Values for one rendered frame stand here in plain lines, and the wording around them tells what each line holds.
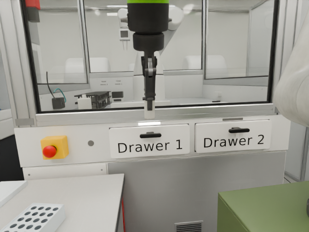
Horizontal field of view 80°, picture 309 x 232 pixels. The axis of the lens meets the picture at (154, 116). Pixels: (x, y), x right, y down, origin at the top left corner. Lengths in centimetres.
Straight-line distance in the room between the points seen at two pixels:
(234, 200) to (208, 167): 38
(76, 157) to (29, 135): 18
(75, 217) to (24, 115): 40
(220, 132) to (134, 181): 37
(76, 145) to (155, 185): 33
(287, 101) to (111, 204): 49
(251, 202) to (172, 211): 47
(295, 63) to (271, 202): 28
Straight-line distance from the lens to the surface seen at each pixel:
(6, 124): 136
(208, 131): 71
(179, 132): 68
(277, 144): 88
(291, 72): 49
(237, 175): 85
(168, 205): 82
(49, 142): 71
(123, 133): 67
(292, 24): 88
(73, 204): 61
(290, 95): 45
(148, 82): 45
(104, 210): 56
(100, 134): 70
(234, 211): 39
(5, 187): 78
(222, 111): 74
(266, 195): 45
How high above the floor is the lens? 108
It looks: 10 degrees down
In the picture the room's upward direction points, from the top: 2 degrees counter-clockwise
